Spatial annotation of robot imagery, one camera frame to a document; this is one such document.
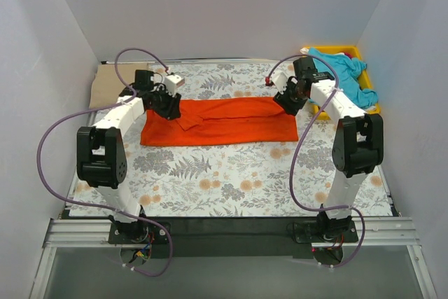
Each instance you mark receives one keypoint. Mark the beige folded cloth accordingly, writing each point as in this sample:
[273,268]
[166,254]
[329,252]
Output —
[106,85]

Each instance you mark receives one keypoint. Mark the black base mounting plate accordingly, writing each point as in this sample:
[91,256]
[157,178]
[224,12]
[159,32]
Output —
[244,236]

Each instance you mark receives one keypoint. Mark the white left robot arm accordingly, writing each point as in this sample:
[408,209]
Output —
[101,158]

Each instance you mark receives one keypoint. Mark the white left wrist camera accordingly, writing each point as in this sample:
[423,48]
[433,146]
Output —
[172,83]

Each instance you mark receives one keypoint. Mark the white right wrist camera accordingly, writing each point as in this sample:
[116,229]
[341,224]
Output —
[279,80]

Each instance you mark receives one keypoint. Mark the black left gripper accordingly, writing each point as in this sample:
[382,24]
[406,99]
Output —
[169,106]

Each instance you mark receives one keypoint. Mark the floral patterned table mat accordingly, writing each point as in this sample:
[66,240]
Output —
[239,179]

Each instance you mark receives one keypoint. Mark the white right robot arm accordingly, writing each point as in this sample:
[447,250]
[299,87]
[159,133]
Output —
[357,149]

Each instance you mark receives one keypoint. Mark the orange t shirt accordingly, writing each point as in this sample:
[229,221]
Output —
[221,122]

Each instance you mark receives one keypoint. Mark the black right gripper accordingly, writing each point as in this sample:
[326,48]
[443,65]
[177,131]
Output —
[285,101]

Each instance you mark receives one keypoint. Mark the aluminium frame rail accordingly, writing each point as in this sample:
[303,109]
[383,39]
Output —
[78,232]

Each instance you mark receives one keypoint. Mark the blue t shirt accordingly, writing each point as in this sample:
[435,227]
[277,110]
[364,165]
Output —
[349,70]

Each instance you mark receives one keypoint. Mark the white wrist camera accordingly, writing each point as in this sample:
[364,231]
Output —
[172,83]
[279,80]

